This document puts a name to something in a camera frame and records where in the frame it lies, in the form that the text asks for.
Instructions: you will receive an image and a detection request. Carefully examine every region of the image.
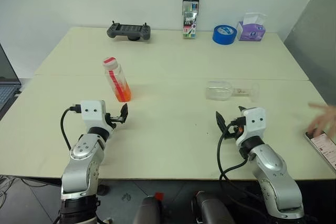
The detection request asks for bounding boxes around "grey floor cable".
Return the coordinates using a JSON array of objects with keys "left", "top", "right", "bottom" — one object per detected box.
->
[{"left": 20, "top": 177, "right": 62, "bottom": 188}]

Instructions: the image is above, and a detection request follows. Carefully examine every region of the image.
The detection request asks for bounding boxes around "blue tape roll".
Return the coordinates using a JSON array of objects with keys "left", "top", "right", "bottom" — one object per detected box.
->
[{"left": 212, "top": 24, "right": 237, "bottom": 46}]

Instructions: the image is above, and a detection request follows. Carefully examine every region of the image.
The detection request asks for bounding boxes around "clear plastic wine glass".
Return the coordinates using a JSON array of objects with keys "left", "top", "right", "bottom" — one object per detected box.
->
[{"left": 204, "top": 80, "right": 261, "bottom": 103}]

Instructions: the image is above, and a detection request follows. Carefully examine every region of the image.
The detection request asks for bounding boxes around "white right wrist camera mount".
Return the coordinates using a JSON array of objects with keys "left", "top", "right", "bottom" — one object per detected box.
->
[{"left": 235, "top": 106, "right": 267, "bottom": 146}]

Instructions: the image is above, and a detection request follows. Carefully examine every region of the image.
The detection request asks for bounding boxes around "grey partition panel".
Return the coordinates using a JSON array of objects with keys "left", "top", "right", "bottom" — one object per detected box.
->
[{"left": 282, "top": 0, "right": 336, "bottom": 105}]

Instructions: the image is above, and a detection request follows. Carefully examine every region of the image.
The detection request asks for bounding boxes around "dark grey laptop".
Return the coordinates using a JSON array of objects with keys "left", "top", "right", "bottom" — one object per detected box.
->
[{"left": 0, "top": 42, "right": 23, "bottom": 120}]

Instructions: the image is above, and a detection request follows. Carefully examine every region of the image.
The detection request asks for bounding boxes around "smartphone with lit screen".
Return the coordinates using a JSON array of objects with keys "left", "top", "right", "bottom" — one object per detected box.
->
[{"left": 304, "top": 130, "right": 336, "bottom": 173}]

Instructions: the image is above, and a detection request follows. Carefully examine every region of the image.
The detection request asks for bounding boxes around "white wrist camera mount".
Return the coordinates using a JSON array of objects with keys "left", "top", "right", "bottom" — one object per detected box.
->
[
  {"left": 80, "top": 100, "right": 107, "bottom": 133},
  {"left": 235, "top": 106, "right": 267, "bottom": 146}
]

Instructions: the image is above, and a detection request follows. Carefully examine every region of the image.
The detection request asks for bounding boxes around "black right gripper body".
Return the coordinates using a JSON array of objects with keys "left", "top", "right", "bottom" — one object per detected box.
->
[{"left": 225, "top": 116, "right": 246, "bottom": 141}]

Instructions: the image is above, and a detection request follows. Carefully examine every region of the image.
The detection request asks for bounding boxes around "person's bare hand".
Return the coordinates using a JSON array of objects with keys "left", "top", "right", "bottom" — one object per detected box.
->
[{"left": 306, "top": 102, "right": 336, "bottom": 144}]

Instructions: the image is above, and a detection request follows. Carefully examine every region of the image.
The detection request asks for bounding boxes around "grey handheld remote controller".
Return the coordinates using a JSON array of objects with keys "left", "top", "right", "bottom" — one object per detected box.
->
[{"left": 106, "top": 20, "right": 152, "bottom": 42}]

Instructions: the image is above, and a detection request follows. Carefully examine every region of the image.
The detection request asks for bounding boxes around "white red bottle cap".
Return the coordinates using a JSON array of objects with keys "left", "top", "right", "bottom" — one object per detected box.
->
[{"left": 101, "top": 56, "right": 118, "bottom": 71}]

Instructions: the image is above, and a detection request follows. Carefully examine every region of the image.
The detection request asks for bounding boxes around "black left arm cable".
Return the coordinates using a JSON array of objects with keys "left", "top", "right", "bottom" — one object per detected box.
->
[{"left": 60, "top": 104, "right": 81, "bottom": 152}]

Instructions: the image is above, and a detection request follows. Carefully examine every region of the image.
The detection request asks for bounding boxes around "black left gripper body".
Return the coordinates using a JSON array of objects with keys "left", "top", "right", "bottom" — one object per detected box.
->
[{"left": 104, "top": 113, "right": 124, "bottom": 131}]

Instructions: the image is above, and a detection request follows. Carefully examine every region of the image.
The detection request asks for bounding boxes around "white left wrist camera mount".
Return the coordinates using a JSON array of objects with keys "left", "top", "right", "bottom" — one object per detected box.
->
[{"left": 80, "top": 100, "right": 107, "bottom": 133}]

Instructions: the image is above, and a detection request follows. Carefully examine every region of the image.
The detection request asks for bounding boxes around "purple tissue box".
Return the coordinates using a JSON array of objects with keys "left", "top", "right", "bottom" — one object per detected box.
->
[{"left": 236, "top": 12, "right": 267, "bottom": 42}]

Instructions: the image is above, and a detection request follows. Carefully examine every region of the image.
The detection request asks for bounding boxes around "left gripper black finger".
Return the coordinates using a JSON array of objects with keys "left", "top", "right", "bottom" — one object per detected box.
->
[{"left": 119, "top": 103, "right": 130, "bottom": 124}]

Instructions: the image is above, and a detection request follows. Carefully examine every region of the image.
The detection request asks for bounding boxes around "bottle with orange liquid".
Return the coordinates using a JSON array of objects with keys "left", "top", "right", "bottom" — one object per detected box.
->
[{"left": 104, "top": 63, "right": 133, "bottom": 103}]

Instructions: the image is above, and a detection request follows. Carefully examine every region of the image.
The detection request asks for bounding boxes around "white floor cable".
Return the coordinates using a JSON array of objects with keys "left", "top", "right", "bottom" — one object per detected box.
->
[{"left": 0, "top": 176, "right": 15, "bottom": 209}]

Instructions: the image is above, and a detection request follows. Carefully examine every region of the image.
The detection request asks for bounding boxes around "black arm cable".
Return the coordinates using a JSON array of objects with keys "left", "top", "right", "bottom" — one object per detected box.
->
[
  {"left": 216, "top": 119, "right": 265, "bottom": 210},
  {"left": 60, "top": 104, "right": 81, "bottom": 152}
]

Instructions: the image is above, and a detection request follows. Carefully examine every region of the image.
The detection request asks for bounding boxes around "dark rounded shape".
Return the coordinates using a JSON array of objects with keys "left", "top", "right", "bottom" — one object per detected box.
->
[
  {"left": 132, "top": 195, "right": 162, "bottom": 224},
  {"left": 191, "top": 190, "right": 236, "bottom": 224}
]

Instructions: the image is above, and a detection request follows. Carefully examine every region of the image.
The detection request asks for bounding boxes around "marker pen pack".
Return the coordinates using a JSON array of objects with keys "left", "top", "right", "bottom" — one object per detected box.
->
[{"left": 181, "top": 0, "right": 201, "bottom": 40}]

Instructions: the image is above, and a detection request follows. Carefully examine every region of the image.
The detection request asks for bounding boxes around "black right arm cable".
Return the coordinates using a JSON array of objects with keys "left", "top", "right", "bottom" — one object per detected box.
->
[{"left": 216, "top": 119, "right": 265, "bottom": 210}]

